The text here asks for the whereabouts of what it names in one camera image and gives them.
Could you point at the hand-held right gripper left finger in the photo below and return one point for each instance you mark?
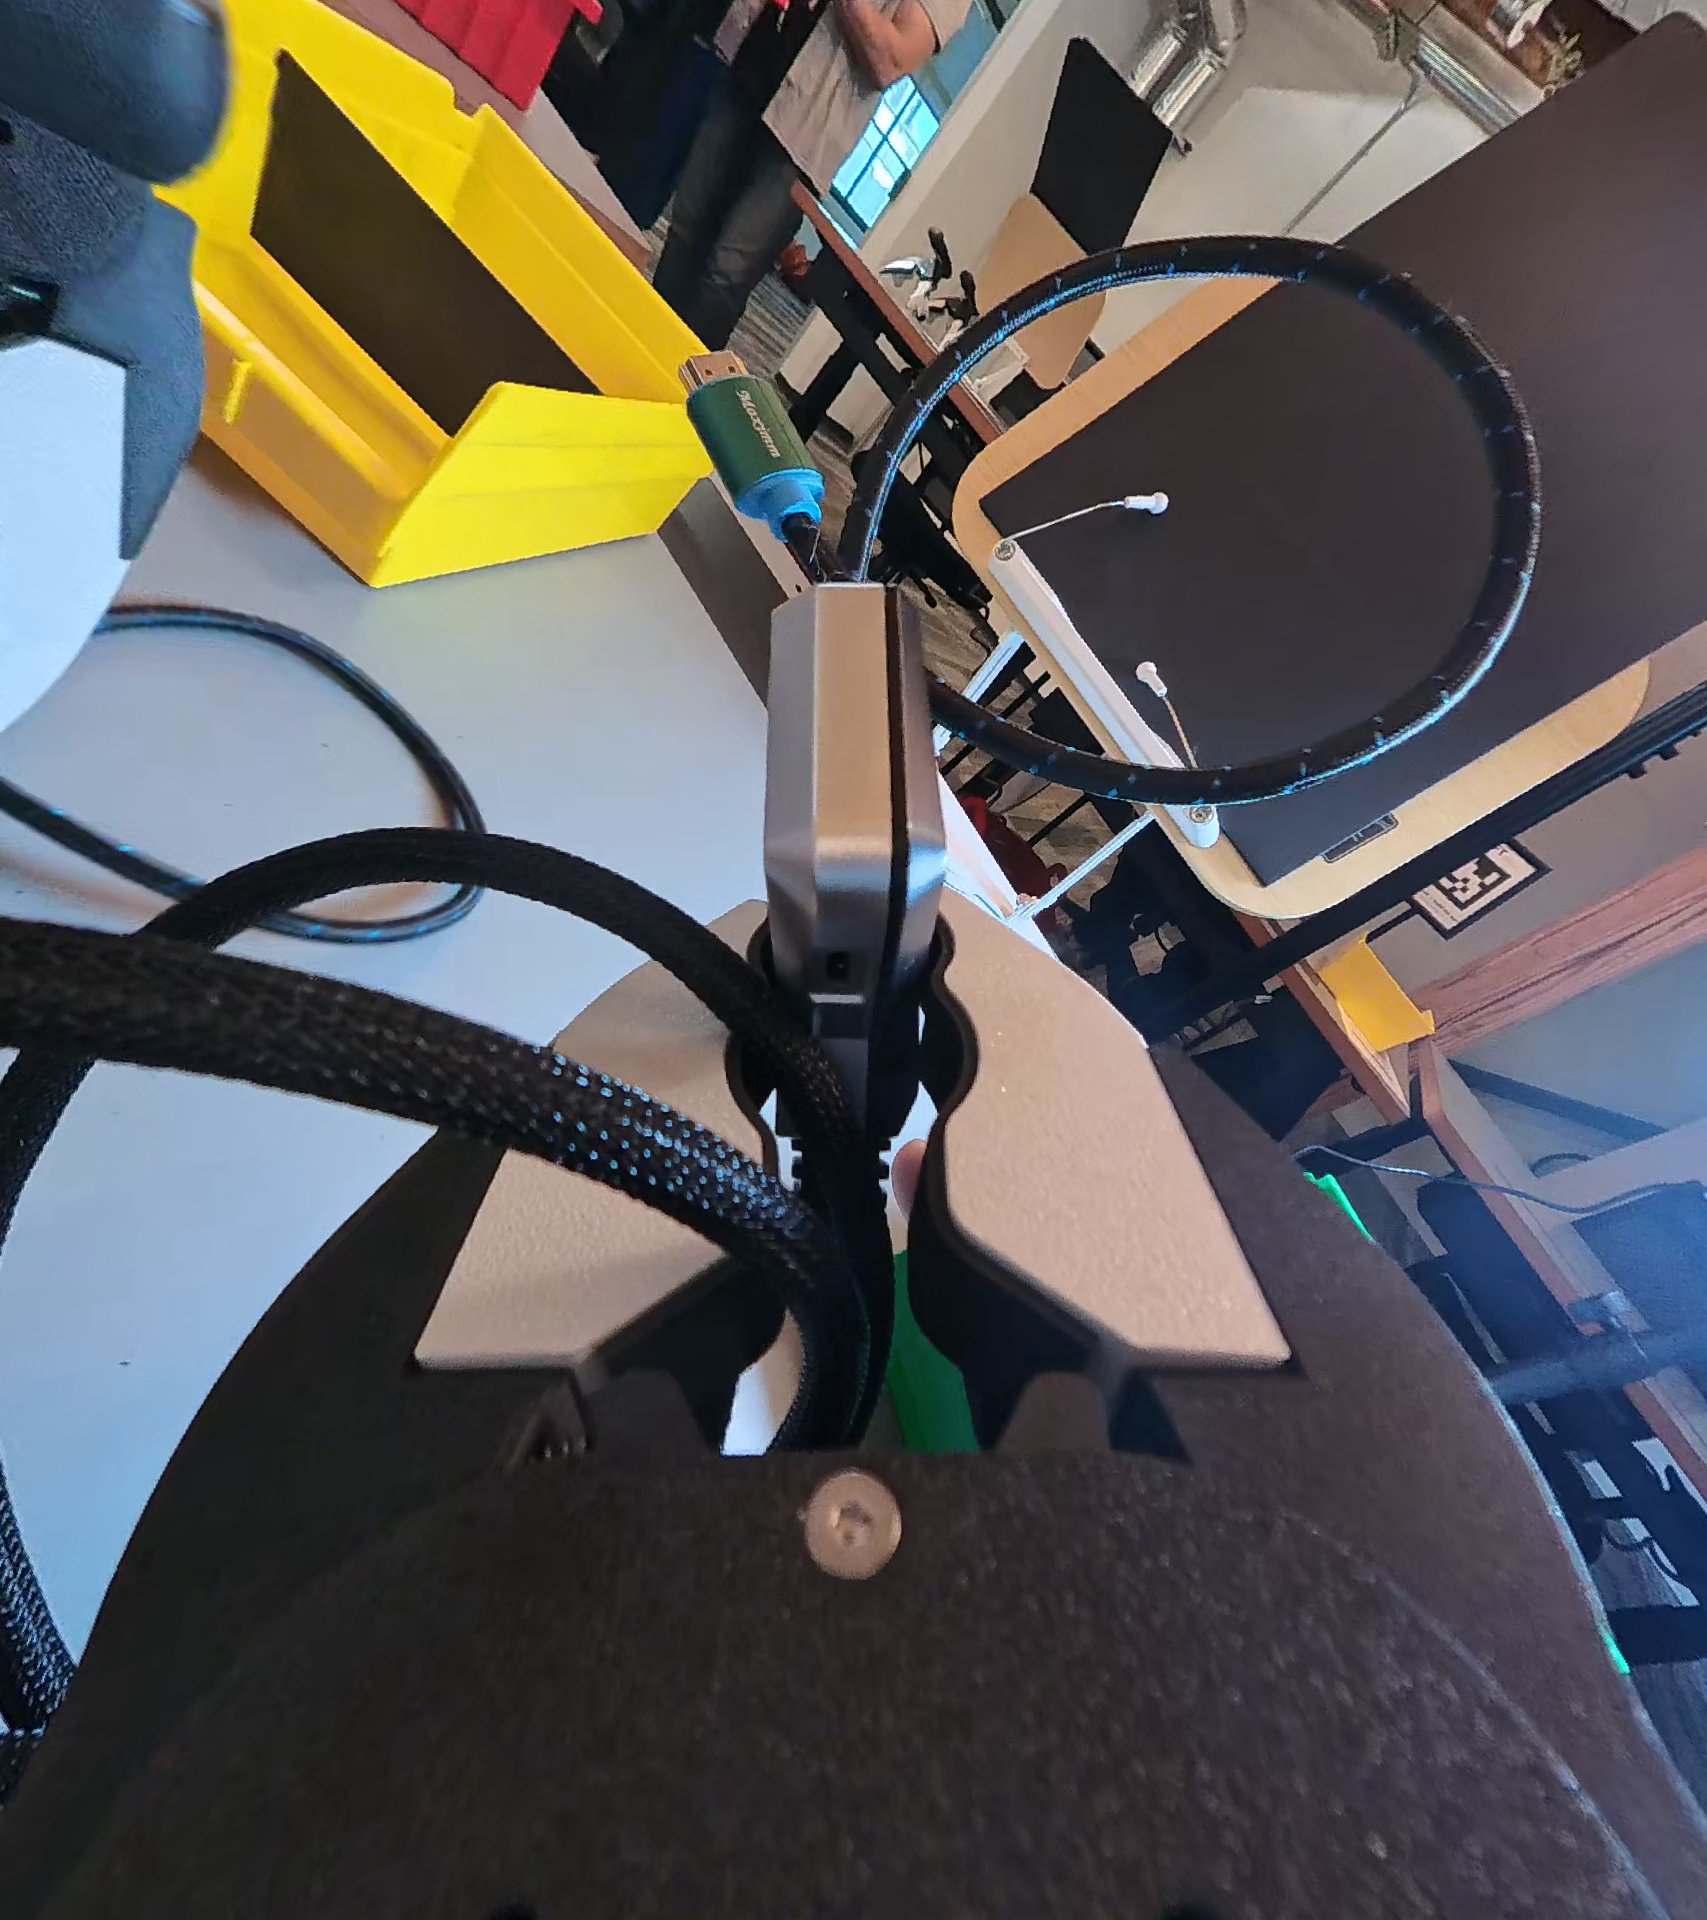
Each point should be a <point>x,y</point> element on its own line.
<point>554,1291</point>

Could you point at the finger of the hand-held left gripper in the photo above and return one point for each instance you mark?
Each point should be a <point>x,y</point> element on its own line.
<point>42,494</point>

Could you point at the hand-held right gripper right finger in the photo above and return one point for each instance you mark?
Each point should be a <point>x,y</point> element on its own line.
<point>1093,1200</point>

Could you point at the square marker tag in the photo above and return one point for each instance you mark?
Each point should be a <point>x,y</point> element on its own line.
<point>1479,889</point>

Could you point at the black and wood panel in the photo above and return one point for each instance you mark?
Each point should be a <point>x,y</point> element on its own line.
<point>1093,135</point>

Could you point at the silver ventilation duct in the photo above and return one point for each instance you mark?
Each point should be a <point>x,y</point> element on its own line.
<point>1183,45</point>

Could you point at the yellow plastic bin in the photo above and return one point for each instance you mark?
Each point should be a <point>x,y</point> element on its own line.
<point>538,481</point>

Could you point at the red plastic bin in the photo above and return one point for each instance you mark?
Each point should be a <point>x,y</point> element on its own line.
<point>492,22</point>

